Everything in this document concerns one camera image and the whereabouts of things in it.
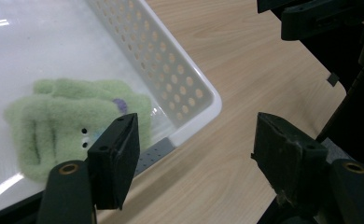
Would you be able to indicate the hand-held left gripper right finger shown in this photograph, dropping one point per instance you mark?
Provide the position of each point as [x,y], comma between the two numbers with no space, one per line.
[282,158]

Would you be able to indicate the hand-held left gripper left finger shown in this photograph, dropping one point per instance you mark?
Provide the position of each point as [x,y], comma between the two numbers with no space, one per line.
[114,165]

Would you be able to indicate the green fuzzy glove with face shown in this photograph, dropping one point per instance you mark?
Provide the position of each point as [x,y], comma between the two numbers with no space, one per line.
[62,130]

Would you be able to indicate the white perforated plastic basket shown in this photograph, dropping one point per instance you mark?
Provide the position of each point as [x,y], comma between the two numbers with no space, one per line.
[170,71]

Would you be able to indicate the small dark tab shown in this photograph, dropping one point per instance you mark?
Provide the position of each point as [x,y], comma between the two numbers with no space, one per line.
[333,79]

